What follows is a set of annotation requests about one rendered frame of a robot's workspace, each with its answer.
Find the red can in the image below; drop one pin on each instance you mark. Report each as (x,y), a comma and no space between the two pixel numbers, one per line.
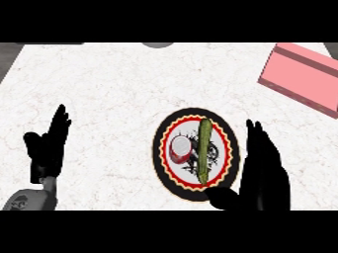
(180,150)

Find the pink open box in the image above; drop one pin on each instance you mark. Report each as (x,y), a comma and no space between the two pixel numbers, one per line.
(303,77)

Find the long green squash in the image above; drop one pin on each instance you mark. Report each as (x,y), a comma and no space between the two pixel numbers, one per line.
(204,148)

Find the grey round object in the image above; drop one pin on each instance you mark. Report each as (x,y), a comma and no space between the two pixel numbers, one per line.
(157,44)

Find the black rimmed patterned plate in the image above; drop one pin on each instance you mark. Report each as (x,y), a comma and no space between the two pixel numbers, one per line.
(225,158)

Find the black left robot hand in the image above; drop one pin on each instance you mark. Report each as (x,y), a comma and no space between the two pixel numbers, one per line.
(50,148)

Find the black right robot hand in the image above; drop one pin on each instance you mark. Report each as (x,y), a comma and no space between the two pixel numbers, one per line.
(265,171)

